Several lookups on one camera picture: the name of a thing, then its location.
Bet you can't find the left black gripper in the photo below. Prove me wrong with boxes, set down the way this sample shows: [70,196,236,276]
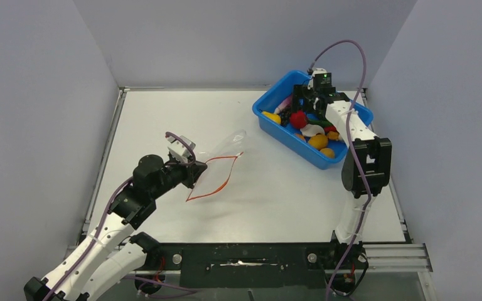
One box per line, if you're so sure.
[150,154,207,199]

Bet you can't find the clear zip top bag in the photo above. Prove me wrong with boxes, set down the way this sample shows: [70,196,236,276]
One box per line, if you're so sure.
[186,130,247,202]

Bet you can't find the red toy apple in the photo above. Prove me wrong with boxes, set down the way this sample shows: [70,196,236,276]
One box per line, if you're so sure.
[289,110,308,130]

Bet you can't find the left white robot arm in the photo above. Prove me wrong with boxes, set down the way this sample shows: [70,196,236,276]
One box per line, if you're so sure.
[24,155,208,300]

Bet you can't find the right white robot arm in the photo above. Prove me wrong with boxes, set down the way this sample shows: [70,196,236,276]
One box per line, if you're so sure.
[292,85,392,268]

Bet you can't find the green toy cucumber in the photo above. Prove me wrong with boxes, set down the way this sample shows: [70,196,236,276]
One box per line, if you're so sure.
[308,119,333,128]

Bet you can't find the purple toy eggplant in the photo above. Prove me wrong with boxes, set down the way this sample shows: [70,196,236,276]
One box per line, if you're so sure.
[274,95,292,114]

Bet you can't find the dark toy grapes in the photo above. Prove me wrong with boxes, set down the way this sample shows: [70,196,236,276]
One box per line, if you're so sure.
[279,110,292,127]

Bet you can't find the blue plastic bin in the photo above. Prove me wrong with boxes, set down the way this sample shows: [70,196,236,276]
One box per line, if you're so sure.
[252,71,373,170]

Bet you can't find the orange fried toy piece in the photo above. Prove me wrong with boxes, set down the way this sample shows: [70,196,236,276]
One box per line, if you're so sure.
[326,131,341,141]

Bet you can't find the yellow toy pepper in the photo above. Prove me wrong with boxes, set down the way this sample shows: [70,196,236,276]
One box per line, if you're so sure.
[262,111,282,125]

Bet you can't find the small orange toy fruit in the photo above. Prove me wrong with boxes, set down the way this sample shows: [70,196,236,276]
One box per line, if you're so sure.
[320,148,335,159]

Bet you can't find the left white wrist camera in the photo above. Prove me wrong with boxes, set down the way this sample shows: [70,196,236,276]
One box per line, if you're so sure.
[166,135,196,164]

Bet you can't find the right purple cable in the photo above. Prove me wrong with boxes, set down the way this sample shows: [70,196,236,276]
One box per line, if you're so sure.
[307,39,377,301]

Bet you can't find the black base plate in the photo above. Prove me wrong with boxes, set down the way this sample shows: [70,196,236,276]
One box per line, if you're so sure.
[138,242,368,290]

